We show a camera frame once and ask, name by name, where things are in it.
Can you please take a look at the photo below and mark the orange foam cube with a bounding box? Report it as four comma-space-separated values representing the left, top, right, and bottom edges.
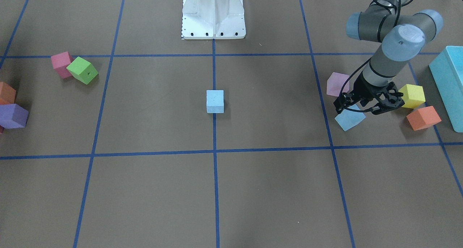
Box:
406, 106, 442, 131
0, 82, 16, 105

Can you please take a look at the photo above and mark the green foam cube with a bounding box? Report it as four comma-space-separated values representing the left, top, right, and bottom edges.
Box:
66, 56, 99, 85

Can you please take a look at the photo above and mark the light blue plastic bin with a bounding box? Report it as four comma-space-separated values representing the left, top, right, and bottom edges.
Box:
429, 46, 463, 133

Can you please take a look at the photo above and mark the purple foam cube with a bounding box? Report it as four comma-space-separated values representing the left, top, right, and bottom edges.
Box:
0, 104, 29, 129

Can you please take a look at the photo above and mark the yellow foam cube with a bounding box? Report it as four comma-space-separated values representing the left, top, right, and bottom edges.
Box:
399, 84, 426, 109

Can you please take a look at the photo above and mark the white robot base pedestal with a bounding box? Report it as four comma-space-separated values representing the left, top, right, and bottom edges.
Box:
181, 0, 246, 40

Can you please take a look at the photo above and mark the light blue foam cube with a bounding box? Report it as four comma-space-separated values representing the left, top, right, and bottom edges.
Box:
335, 109, 366, 131
206, 90, 225, 113

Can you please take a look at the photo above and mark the light pink foam cube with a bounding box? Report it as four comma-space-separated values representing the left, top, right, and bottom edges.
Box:
326, 72, 349, 97

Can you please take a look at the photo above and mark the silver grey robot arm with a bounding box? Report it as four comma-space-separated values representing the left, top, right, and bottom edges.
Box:
334, 0, 443, 115

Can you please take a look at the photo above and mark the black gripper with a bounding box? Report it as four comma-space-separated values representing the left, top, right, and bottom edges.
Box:
334, 75, 404, 115

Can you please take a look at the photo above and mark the black braided cable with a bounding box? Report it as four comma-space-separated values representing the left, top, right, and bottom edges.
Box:
338, 0, 404, 113

